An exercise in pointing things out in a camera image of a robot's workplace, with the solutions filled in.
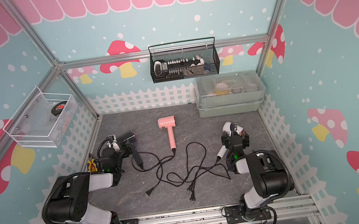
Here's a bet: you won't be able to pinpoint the white hair dryer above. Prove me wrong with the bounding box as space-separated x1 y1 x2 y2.
216 122 245 162

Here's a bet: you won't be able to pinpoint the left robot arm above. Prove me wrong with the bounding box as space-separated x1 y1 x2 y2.
41 136 133 224

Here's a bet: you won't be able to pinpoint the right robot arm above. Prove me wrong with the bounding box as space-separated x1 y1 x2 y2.
217 127 294 224

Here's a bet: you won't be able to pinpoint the black hair dryer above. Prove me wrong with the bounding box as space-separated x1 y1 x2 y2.
117 131 144 169

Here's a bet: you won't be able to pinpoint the pink hair dryer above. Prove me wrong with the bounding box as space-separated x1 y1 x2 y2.
158 116 177 154

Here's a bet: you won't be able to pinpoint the yellow black pliers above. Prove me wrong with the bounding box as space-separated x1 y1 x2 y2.
87 153 98 173

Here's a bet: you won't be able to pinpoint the green clear storage box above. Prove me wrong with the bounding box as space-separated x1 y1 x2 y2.
195 70 266 118

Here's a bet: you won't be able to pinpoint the black red tape measure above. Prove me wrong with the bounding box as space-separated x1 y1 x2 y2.
51 101 67 117

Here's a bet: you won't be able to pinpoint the black white power strip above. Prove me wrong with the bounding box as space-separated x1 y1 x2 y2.
151 55 205 79

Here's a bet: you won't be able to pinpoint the white wire mesh basket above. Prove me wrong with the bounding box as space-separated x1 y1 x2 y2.
3 87 78 148

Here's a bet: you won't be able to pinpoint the black wire mesh basket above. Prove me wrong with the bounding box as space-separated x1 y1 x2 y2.
148 37 220 83

